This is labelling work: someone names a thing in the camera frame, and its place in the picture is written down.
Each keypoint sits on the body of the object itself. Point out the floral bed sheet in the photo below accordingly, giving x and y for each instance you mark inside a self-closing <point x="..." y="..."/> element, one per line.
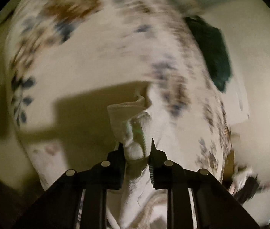
<point x="58" y="51"/>

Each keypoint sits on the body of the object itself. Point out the white pants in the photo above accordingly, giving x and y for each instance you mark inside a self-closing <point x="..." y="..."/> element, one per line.
<point x="138" y="122"/>

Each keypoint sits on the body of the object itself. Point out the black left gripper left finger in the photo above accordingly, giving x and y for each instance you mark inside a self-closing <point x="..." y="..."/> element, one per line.
<point x="78" y="199"/>

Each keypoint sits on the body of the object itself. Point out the dark green folded cloth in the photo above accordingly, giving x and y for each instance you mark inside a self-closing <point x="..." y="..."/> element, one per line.
<point x="213" y="48"/>

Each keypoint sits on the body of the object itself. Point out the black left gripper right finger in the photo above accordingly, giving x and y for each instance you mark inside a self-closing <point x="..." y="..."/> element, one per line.
<point x="195" y="199"/>

